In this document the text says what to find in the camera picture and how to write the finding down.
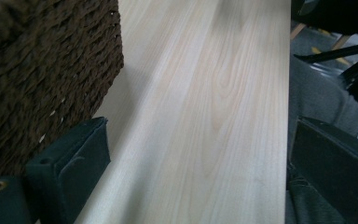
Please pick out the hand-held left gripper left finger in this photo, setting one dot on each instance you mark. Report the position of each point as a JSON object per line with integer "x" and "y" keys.
{"x": 71, "y": 168}

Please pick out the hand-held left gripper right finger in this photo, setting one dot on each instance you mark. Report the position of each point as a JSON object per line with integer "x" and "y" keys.
{"x": 335, "y": 168}

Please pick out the dark brown woven basket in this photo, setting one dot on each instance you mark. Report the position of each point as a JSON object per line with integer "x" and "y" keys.
{"x": 43, "y": 77}

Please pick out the grey cloth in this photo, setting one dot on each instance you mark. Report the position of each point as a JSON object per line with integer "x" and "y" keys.
{"x": 317, "y": 93}

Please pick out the black metal stand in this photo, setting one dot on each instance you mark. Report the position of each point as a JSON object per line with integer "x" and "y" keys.
{"x": 348, "y": 59}

